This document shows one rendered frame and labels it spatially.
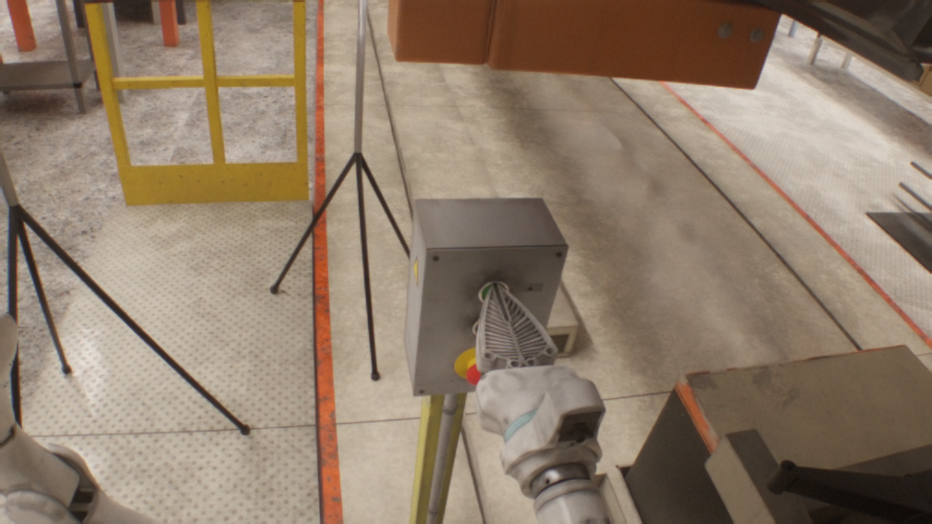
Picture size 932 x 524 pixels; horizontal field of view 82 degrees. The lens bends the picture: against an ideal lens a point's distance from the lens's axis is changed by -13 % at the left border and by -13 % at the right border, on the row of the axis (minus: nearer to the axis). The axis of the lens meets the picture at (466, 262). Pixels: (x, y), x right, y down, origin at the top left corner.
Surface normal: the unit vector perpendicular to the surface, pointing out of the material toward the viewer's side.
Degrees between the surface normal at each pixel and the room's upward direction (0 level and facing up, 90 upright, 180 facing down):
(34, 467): 65
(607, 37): 90
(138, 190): 90
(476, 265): 90
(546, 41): 90
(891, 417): 0
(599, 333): 0
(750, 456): 0
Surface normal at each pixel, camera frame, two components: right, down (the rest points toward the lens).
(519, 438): -0.78, -0.37
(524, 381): 0.11, -0.80
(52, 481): 0.92, -0.33
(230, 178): 0.20, 0.62
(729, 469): -0.97, 0.04
